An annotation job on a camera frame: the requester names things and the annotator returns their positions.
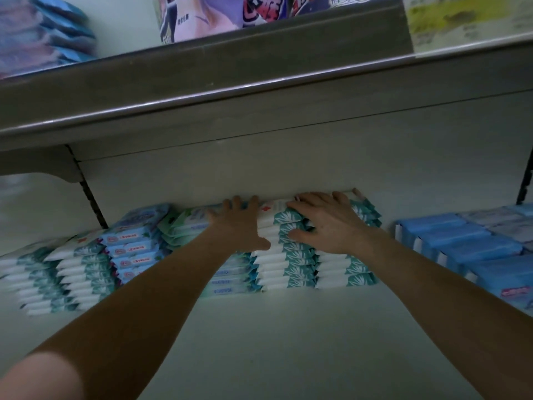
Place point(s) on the person's right hand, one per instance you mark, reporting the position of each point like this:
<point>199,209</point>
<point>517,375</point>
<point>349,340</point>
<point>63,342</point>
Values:
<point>333,222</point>

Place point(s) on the person's left hand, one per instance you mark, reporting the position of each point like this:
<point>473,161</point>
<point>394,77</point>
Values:
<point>237,220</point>

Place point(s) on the stack of blue green packets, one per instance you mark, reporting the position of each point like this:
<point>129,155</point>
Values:
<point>187,220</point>

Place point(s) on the metal store shelving unit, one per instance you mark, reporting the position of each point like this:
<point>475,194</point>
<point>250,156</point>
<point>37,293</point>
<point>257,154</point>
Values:
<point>400,145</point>

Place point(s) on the stack of blue red packets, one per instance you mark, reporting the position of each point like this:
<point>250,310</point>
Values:
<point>133,241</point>

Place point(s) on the pink blue packet stack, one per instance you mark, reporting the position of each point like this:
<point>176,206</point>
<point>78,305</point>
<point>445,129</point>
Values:
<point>42,33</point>

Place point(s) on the person's left forearm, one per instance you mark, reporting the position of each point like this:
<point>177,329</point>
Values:
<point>125,329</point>

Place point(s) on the person's right forearm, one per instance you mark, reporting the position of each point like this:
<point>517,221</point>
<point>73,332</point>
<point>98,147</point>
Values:
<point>458,312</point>

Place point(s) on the row of blue white boxes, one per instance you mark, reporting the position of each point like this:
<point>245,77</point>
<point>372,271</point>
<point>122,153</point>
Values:
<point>475,245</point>

